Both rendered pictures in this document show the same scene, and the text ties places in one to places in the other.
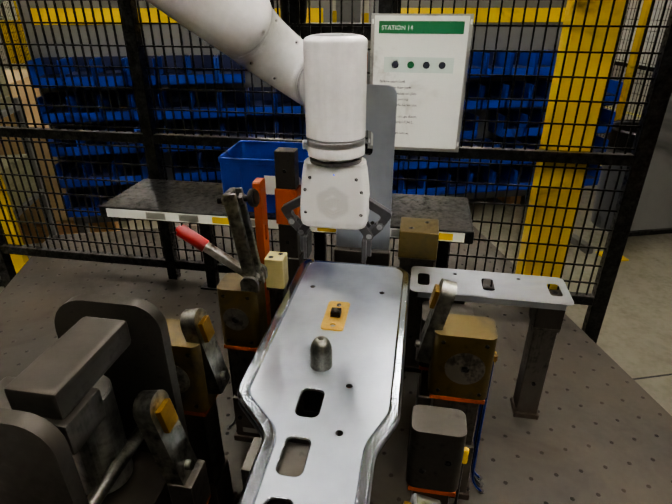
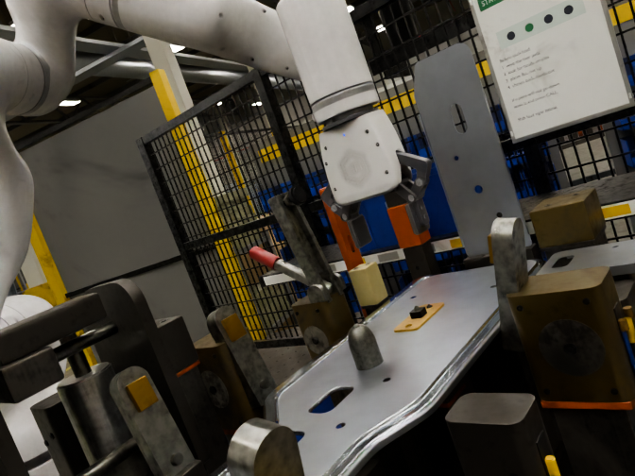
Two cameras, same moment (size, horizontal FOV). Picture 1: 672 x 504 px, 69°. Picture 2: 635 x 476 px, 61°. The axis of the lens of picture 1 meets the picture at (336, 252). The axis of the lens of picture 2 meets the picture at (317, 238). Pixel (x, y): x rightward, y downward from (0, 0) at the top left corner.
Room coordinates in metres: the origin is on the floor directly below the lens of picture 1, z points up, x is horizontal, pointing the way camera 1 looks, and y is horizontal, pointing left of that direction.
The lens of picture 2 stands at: (0.05, -0.29, 1.22)
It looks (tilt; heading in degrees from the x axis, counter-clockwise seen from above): 6 degrees down; 32
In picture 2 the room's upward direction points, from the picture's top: 20 degrees counter-clockwise
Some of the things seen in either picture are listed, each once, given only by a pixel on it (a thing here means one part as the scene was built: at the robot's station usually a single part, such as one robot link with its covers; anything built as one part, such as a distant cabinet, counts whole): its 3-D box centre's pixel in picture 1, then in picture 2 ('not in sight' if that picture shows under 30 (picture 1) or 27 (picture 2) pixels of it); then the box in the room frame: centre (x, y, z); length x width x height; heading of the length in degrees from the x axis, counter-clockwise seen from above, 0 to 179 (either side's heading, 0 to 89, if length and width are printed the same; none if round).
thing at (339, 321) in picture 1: (335, 313); (418, 314); (0.69, 0.00, 1.01); 0.08 x 0.04 x 0.01; 170
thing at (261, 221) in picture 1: (267, 300); (378, 329); (0.81, 0.14, 0.95); 0.03 x 0.01 x 0.50; 170
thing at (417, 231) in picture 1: (413, 297); (595, 308); (0.94, -0.18, 0.88); 0.08 x 0.08 x 0.36; 80
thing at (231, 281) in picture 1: (241, 363); (348, 401); (0.72, 0.18, 0.87); 0.10 x 0.07 x 0.35; 80
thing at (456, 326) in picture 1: (461, 413); (622, 440); (0.60, -0.21, 0.87); 0.12 x 0.07 x 0.35; 80
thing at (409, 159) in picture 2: (366, 210); (401, 167); (0.68, -0.05, 1.20); 0.08 x 0.01 x 0.06; 80
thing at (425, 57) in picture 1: (417, 85); (547, 47); (1.22, -0.19, 1.30); 0.23 x 0.02 x 0.31; 80
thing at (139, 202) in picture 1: (287, 207); (430, 236); (1.15, 0.12, 1.02); 0.90 x 0.22 x 0.03; 80
